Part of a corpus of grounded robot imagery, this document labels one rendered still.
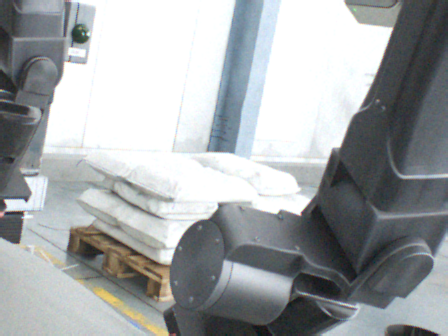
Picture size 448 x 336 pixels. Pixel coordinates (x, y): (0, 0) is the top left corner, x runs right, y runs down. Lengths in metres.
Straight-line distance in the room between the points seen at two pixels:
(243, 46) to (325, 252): 6.45
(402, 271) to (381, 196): 0.05
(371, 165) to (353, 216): 0.04
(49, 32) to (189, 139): 6.06
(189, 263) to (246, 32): 6.46
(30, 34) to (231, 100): 6.20
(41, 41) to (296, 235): 0.40
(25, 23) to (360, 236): 0.44
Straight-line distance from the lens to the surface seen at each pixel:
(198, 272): 0.46
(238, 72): 6.91
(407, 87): 0.41
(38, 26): 0.77
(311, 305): 0.49
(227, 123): 6.95
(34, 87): 0.77
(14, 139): 0.81
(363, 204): 0.47
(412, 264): 0.46
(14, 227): 1.12
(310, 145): 8.13
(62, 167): 5.99
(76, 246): 4.24
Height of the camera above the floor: 1.30
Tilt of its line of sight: 6 degrees down
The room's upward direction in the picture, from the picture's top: 11 degrees clockwise
